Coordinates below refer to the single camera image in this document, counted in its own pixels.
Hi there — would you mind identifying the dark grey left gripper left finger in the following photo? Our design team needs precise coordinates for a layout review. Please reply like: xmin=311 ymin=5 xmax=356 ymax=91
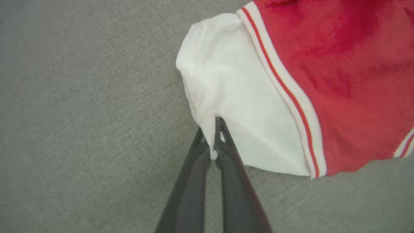
xmin=155 ymin=128 xmax=212 ymax=233

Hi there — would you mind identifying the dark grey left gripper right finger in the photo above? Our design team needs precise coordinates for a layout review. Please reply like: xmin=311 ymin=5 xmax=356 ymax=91
xmin=215 ymin=117 xmax=272 ymax=233

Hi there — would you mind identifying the red and white sports jersey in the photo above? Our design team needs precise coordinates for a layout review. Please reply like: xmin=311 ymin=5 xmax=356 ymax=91
xmin=176 ymin=0 xmax=414 ymax=180

